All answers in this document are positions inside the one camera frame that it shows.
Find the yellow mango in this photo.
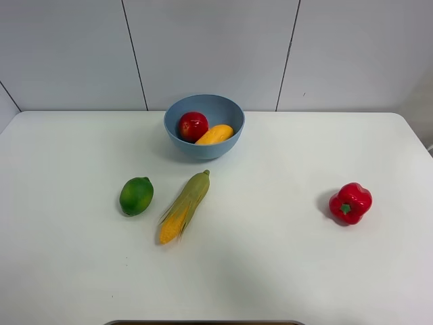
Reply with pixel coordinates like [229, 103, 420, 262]
[196, 125, 234, 145]

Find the red apple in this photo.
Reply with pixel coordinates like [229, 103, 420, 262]
[178, 112, 209, 143]

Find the green lime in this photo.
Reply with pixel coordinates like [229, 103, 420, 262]
[119, 177, 154, 217]

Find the blue plastic bowl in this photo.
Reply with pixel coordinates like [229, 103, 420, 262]
[164, 94, 245, 160]

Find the corn cob with husk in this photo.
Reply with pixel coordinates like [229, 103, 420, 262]
[158, 170, 210, 245]

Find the red bell pepper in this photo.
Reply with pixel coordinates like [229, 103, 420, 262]
[329, 182, 373, 225]

